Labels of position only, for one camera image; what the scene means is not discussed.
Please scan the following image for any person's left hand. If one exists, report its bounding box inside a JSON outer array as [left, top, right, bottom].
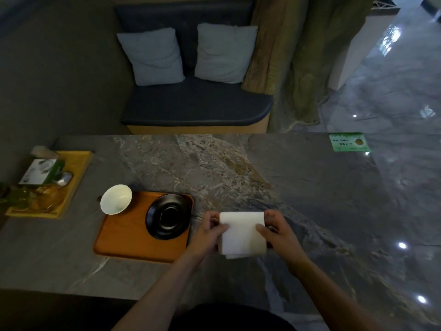
[[187, 211, 229, 262]]

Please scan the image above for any person's right hand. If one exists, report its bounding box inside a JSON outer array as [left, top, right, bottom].
[[256, 210, 305, 268]]

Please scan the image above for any white napkin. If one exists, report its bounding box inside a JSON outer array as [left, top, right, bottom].
[[218, 212, 267, 260]]

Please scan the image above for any person's right forearm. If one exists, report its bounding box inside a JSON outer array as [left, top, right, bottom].
[[289, 255, 387, 331]]

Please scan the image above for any person's left forearm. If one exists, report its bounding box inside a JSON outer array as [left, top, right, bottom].
[[111, 251, 208, 331]]

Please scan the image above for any black round plate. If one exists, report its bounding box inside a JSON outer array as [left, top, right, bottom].
[[145, 194, 193, 240]]

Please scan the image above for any orange wooden tray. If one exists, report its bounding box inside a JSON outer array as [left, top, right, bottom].
[[93, 191, 194, 264]]

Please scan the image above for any person's dark clothing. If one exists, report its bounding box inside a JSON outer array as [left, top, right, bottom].
[[170, 303, 297, 331]]

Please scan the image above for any white ceramic bowl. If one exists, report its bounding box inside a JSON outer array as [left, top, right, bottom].
[[100, 184, 133, 215]]

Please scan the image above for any green table card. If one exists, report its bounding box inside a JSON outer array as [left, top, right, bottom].
[[329, 133, 371, 153]]

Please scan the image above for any dark blue bench sofa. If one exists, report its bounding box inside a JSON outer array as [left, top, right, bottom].
[[115, 0, 274, 135]]

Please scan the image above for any yellow wooden tray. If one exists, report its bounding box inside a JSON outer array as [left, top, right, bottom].
[[5, 150, 94, 218]]

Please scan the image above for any light grey cushion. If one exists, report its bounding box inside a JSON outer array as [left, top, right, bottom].
[[116, 27, 186, 87], [194, 23, 258, 84]]

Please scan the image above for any clear glass jar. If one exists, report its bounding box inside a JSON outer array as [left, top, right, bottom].
[[34, 183, 68, 213]]

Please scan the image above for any brown green curtain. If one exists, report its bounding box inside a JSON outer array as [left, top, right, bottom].
[[241, 0, 375, 126]]

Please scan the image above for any white and green box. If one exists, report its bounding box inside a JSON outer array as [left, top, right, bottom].
[[19, 158, 65, 186]]

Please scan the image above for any beige tissue box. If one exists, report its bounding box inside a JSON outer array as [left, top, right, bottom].
[[30, 145, 60, 160]]

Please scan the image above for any white partition panel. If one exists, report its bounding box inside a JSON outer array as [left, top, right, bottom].
[[327, 10, 400, 91]]

